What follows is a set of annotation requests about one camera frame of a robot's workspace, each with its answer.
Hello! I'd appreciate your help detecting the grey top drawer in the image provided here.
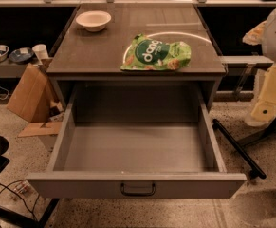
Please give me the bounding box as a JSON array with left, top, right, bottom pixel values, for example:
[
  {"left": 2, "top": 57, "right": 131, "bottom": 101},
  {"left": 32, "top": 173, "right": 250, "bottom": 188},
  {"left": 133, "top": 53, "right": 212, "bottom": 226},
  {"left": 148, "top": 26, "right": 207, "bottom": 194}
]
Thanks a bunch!
[{"left": 28, "top": 84, "right": 246, "bottom": 199}]

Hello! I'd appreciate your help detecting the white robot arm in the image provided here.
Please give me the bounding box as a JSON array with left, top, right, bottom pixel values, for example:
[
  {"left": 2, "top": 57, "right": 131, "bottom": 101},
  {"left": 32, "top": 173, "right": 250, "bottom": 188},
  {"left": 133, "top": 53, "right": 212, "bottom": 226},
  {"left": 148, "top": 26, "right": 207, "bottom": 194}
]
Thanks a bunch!
[{"left": 243, "top": 8, "right": 276, "bottom": 127}]

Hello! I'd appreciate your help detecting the grey drawer cabinet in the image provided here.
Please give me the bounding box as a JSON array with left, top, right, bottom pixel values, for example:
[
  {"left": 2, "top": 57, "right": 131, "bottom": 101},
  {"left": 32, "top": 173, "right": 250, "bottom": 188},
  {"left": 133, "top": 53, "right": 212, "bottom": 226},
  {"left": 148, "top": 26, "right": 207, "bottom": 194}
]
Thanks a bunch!
[{"left": 46, "top": 2, "right": 228, "bottom": 112}]

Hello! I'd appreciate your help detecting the green snack bag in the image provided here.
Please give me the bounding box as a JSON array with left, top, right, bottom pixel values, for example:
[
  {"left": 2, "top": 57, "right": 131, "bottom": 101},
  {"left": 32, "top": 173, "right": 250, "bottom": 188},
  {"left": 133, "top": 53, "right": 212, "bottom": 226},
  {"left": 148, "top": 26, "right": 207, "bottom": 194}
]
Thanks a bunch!
[{"left": 120, "top": 34, "right": 192, "bottom": 71}]

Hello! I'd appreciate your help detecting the brown cardboard box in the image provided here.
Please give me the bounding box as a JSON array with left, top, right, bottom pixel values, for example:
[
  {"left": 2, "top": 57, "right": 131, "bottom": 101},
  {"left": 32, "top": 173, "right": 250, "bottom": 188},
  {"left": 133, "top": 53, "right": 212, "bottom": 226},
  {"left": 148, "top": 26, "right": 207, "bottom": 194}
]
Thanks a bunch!
[{"left": 7, "top": 64, "right": 62, "bottom": 137}]

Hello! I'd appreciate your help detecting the white paper cup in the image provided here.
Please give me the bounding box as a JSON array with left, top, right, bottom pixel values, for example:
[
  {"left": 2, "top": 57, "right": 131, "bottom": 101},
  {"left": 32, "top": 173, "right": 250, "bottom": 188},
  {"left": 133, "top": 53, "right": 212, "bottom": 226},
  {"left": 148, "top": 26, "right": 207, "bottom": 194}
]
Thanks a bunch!
[{"left": 32, "top": 44, "right": 49, "bottom": 60}]

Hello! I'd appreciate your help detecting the dark blue bowl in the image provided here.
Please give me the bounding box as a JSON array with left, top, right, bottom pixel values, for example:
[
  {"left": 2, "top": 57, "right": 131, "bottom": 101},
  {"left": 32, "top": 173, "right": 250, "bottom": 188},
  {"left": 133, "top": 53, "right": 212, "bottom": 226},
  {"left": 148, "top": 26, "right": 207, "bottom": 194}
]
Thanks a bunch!
[{"left": 9, "top": 47, "right": 34, "bottom": 64}]

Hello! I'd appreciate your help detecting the black stand leg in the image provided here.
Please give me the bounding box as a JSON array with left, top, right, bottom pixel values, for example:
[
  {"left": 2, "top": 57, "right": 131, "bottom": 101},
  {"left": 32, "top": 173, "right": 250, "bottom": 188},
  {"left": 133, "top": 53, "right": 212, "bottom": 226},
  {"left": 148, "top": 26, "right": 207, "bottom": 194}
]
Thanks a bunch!
[{"left": 212, "top": 119, "right": 267, "bottom": 180}]

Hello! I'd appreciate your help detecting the grey side shelf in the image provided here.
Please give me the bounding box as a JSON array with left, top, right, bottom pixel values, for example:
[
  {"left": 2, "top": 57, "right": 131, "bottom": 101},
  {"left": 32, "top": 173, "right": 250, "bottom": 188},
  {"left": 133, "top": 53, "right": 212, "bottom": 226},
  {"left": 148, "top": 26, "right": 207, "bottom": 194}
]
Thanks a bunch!
[{"left": 0, "top": 58, "right": 52, "bottom": 79}]

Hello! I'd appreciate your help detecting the black cable on floor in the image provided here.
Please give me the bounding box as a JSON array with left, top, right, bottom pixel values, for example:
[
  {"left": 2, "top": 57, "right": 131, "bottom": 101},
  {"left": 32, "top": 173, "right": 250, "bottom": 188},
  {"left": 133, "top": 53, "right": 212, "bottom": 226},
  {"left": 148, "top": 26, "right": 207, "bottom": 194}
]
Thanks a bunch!
[{"left": 0, "top": 179, "right": 41, "bottom": 228}]

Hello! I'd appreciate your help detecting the black base frame bar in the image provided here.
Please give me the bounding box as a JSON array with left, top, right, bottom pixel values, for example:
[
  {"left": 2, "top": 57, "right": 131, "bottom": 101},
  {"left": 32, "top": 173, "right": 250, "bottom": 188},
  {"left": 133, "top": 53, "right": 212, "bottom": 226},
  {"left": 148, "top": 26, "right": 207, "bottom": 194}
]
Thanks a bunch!
[{"left": 0, "top": 199, "right": 59, "bottom": 228}]

